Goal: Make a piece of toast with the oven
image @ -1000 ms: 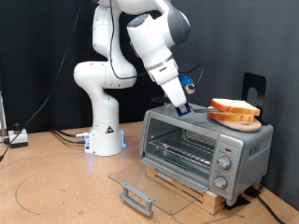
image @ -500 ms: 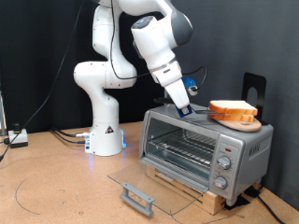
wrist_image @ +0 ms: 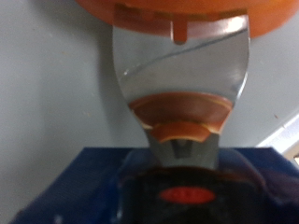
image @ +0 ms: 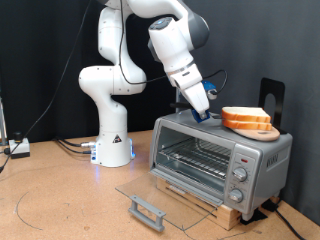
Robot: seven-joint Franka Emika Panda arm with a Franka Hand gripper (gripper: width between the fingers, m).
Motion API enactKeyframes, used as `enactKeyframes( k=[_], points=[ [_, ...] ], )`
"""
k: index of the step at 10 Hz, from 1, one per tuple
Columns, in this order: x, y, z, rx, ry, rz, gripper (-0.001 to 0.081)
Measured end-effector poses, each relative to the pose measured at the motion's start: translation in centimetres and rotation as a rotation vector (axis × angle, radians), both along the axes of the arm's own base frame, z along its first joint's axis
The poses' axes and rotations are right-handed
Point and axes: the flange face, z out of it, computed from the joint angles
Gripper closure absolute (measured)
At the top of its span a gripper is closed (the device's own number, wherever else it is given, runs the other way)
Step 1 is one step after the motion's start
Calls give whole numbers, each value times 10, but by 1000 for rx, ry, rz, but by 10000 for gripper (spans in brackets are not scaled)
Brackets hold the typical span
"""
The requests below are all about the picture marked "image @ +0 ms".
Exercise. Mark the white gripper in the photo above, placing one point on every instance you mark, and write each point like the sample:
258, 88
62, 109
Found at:
191, 88

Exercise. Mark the small blue object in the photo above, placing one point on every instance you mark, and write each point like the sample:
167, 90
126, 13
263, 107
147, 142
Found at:
200, 119

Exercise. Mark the white bread slice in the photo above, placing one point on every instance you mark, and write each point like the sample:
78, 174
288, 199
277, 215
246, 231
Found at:
248, 126
245, 113

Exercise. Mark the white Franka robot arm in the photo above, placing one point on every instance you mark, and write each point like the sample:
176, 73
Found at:
110, 133

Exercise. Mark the silver oven knob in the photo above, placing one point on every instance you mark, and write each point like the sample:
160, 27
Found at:
240, 174
235, 195

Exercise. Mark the silver toaster oven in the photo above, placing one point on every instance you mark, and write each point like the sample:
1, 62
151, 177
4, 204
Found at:
273, 160

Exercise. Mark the vertical metal pole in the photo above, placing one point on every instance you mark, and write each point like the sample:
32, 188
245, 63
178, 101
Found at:
178, 99

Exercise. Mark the round wooden board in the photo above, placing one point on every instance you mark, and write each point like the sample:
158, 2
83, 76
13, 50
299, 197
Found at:
263, 135

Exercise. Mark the black metal bookend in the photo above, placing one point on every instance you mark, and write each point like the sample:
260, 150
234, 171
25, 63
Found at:
266, 86

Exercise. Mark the slotted wooden block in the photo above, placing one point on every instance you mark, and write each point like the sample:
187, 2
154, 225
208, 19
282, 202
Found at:
230, 216

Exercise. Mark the metal frame post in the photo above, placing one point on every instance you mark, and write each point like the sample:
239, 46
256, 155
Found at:
2, 126

